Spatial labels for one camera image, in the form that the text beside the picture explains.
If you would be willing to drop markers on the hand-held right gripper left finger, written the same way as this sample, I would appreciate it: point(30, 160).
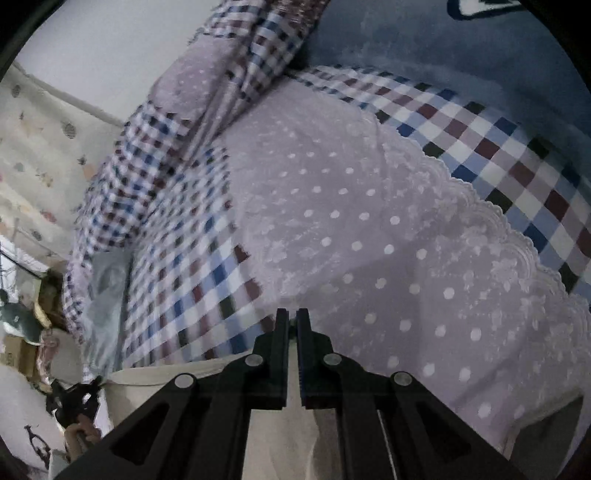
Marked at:
point(281, 350)

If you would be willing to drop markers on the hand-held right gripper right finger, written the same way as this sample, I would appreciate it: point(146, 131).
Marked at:
point(304, 369)

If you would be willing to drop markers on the beige garment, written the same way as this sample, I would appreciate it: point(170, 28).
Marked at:
point(277, 443)

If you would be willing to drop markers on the grey folded clothes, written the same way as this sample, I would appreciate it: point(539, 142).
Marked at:
point(104, 295)

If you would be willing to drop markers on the person's left hand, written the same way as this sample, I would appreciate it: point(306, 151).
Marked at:
point(78, 436)

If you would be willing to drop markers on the pale pink cloth bundle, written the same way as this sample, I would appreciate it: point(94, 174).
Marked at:
point(60, 355)

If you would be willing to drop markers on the grey-green rounded object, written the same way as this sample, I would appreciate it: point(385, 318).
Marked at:
point(21, 321)

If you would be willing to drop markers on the checkered bed cover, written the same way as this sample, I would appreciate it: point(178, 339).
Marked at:
point(369, 230)

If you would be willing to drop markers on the patterned cream curtain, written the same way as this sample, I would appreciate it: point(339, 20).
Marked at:
point(41, 152)

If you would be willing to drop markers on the checkered rolled quilt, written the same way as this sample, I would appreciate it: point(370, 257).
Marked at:
point(184, 92)

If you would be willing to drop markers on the blue pillow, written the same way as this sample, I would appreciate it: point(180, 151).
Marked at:
point(415, 46)

